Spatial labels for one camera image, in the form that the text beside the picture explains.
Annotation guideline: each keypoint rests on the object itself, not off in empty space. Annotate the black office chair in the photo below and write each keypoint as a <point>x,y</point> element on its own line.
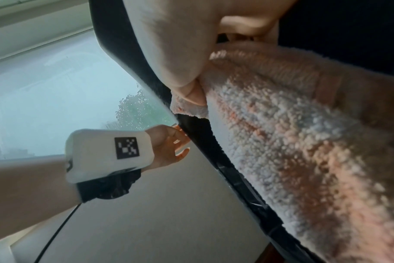
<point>216,154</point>

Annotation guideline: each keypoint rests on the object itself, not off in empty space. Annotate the pink cleaning cloth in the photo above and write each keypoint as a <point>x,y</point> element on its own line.
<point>297,141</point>

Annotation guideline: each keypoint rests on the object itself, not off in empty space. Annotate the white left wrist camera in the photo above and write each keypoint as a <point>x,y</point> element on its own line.
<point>106,154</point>

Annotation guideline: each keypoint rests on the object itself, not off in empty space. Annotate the person's left hand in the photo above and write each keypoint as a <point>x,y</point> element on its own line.
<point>166,149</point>

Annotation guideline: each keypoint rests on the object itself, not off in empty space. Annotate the person's left forearm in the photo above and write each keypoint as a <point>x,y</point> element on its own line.
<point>25,197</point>

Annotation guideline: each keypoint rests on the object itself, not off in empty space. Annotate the person's right hand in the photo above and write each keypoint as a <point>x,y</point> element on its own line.
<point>184,38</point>

